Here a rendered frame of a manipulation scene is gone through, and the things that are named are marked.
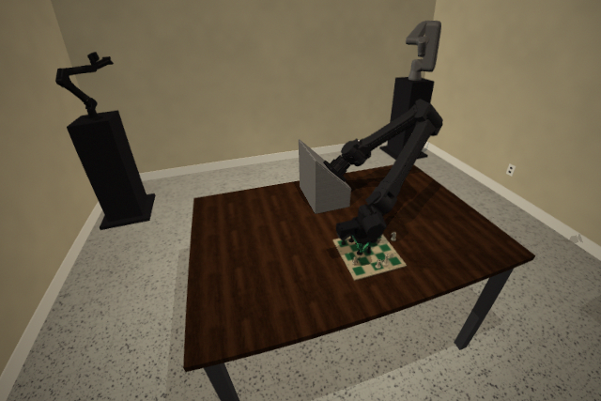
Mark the green and cream chessboard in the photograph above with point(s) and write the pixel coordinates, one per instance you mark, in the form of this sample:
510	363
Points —
366	262

